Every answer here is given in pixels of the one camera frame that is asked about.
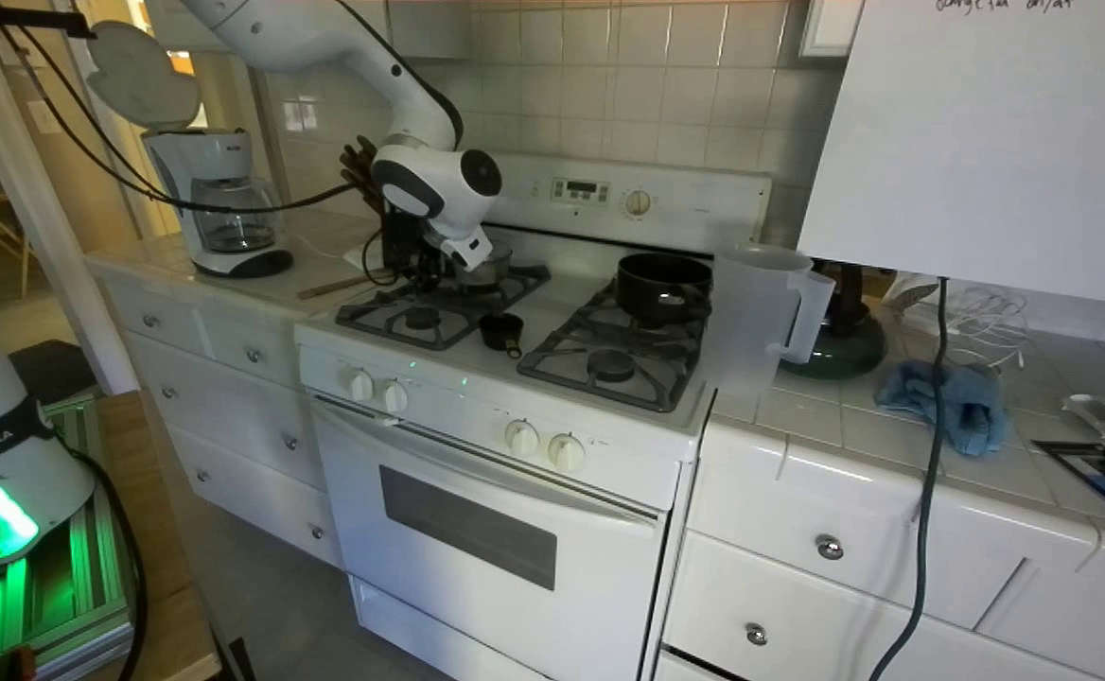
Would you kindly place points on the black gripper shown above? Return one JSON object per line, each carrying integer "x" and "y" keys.
{"x": 412, "y": 241}

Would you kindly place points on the black stove grate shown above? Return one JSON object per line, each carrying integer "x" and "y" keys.
{"x": 388, "y": 315}
{"x": 564, "y": 346}

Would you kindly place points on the white stove knob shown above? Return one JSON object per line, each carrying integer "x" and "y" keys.
{"x": 359, "y": 384}
{"x": 564, "y": 450}
{"x": 522, "y": 436}
{"x": 391, "y": 399}

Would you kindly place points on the white gas stove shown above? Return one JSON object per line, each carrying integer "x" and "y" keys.
{"x": 602, "y": 591}

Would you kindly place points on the dark round burner cap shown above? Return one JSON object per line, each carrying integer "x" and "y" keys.
{"x": 609, "y": 364}
{"x": 420, "y": 315}

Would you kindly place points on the small white dish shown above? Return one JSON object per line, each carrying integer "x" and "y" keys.
{"x": 359, "y": 256}

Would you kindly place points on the wooden spoon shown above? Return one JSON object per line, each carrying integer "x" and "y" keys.
{"x": 329, "y": 285}

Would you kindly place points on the black measuring cup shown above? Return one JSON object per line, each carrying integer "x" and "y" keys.
{"x": 501, "y": 330}

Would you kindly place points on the wooden knife block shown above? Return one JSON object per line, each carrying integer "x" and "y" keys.
{"x": 357, "y": 162}

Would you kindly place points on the round silver drawer knob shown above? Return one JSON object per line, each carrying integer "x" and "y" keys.
{"x": 829, "y": 546}
{"x": 754, "y": 632}
{"x": 256, "y": 353}
{"x": 318, "y": 531}
{"x": 288, "y": 445}
{"x": 145, "y": 320}
{"x": 168, "y": 392}
{"x": 202, "y": 478}

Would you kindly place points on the black saucepan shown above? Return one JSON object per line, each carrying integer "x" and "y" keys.
{"x": 651, "y": 295}

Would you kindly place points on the white coffee maker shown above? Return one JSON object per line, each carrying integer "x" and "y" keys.
{"x": 216, "y": 162}

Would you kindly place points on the white lower drawer cabinet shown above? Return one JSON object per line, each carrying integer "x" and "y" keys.
{"x": 223, "y": 417}
{"x": 1032, "y": 591}

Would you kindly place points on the green lit robot cart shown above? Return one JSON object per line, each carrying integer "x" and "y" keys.
{"x": 73, "y": 568}

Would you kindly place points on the blue cloth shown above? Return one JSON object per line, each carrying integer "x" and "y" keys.
{"x": 955, "y": 402}

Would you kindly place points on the clear plastic wrap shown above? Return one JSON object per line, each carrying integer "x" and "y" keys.
{"x": 981, "y": 315}

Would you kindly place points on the white wall outlet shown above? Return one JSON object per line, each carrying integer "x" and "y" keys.
{"x": 301, "y": 116}

